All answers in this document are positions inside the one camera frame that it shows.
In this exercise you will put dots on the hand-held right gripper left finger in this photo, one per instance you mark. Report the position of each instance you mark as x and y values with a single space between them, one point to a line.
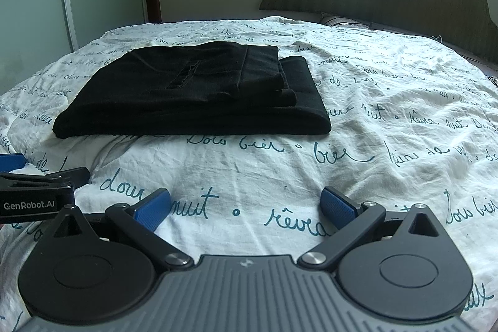
153 208

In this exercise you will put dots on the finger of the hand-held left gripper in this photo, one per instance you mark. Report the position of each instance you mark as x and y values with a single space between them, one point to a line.
11 162
58 176

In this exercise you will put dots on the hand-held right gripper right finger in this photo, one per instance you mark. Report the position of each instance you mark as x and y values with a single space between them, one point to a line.
334 205

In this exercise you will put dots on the black pants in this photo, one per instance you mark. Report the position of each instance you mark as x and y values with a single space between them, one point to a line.
175 102

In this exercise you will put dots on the white script-printed bed sheet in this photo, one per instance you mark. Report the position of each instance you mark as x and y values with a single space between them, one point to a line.
272 168

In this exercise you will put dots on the striped pillow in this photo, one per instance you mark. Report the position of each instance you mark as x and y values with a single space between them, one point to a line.
344 20

